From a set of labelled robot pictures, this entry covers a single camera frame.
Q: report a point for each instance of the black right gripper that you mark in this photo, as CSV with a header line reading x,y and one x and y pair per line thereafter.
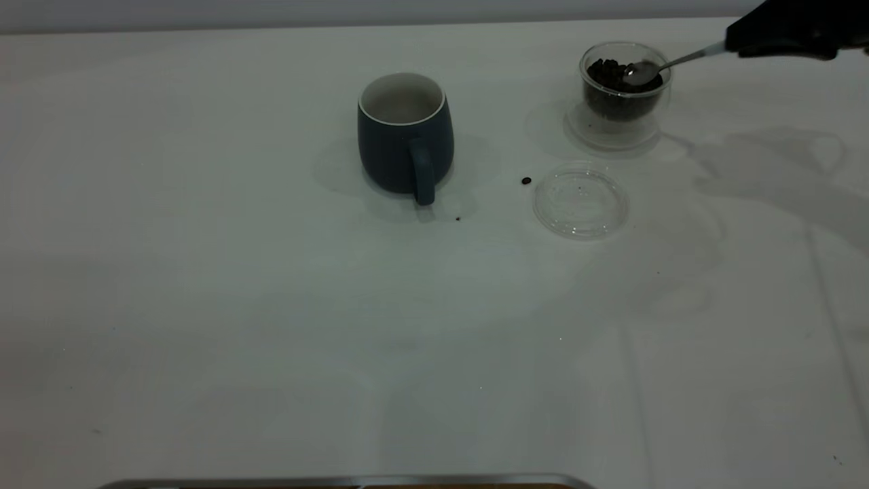
x,y
854,24

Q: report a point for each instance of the dark blue-grey ceramic mug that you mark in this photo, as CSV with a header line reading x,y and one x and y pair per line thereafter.
x,y
394,156

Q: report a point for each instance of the coffee beans heap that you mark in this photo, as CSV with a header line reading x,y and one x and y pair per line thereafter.
x,y
611,102

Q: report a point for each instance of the double-walled glass cup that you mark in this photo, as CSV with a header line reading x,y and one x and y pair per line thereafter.
x,y
614,136

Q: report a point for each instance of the clear glass saucer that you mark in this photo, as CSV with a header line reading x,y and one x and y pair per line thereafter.
x,y
580,210

